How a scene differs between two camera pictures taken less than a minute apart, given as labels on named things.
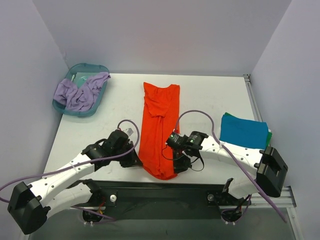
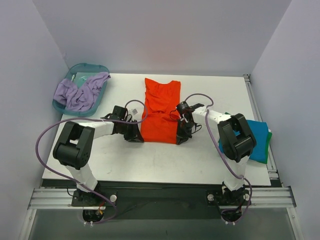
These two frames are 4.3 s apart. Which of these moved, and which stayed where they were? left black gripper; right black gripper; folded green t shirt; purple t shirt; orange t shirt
Moved: right black gripper; left black gripper; orange t shirt
Stayed: folded green t shirt; purple t shirt
